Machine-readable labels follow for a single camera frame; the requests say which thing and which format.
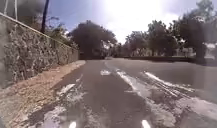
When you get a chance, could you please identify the robot's own part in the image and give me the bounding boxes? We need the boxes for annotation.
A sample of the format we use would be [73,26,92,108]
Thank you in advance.
[140,119,152,128]
[68,121,78,128]

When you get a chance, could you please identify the dark tree trunk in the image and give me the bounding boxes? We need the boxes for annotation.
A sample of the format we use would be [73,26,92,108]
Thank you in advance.
[40,0,50,35]

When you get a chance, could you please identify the low dark kerb wall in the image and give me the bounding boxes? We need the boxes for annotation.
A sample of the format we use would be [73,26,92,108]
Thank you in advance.
[120,55,217,67]

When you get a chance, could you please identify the large dark tree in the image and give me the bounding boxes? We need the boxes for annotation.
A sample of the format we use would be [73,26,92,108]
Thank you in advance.
[68,19,118,61]

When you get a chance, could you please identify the strip of dry leaves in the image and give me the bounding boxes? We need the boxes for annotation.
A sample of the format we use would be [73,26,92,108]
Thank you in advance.
[0,59,87,128]

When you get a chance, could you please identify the grey stone wall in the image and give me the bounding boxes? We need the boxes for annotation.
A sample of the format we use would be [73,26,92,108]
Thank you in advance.
[0,10,80,89]

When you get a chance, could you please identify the row of trees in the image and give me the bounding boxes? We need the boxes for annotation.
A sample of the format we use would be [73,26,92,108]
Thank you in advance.
[117,0,217,64]

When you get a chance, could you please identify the dark grey asphalt road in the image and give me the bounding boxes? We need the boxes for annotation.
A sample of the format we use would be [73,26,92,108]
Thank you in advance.
[15,57,217,128]

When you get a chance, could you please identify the bushes above stone wall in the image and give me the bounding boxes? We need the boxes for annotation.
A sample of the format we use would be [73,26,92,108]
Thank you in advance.
[15,14,79,51]

